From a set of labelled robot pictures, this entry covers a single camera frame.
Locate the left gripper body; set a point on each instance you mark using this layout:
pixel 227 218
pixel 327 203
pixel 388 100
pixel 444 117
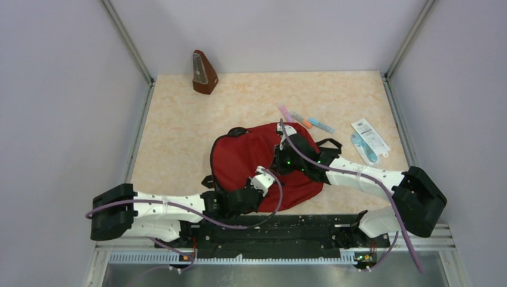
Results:
pixel 254 207

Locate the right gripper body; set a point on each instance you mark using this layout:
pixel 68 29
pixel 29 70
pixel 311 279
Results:
pixel 285 164

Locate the orange highlighter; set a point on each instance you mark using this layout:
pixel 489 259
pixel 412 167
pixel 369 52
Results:
pixel 298 118

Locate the red backpack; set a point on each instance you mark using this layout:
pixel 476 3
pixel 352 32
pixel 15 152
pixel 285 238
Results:
pixel 235 156

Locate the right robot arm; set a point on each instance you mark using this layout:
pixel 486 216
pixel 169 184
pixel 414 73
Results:
pixel 416 203

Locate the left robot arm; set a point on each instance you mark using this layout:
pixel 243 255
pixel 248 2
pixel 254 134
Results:
pixel 124 212

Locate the blue correction tape pack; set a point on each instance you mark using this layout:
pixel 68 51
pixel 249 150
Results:
pixel 365 151

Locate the pink highlighter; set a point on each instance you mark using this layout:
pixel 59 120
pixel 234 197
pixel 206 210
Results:
pixel 286 114

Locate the blue highlighter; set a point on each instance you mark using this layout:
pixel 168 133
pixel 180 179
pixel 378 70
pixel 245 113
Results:
pixel 320 125

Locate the brown wooden metronome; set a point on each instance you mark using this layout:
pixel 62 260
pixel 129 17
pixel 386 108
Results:
pixel 205 78

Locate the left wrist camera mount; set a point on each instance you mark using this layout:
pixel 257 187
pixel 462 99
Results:
pixel 263 180

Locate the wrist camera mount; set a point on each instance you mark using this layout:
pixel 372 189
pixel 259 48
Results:
pixel 286 130
pixel 263 180

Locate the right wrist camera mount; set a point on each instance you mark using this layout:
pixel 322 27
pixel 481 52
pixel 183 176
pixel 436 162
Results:
pixel 286 130

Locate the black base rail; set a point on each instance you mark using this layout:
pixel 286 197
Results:
pixel 279 237

